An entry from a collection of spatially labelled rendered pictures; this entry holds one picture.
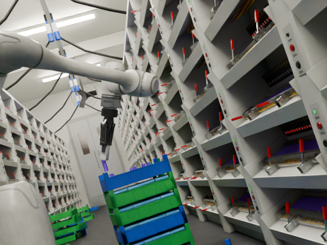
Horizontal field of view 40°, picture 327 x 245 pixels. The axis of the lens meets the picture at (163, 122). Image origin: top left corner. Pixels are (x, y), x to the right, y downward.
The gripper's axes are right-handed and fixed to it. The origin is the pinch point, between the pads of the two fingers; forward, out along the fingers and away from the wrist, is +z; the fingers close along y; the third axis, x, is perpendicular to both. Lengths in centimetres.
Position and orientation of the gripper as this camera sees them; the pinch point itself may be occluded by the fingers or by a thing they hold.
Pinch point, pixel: (104, 152)
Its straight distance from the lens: 207.6
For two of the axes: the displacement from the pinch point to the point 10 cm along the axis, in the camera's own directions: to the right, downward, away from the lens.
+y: -2.4, -0.2, -9.7
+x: 9.6, 1.2, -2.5
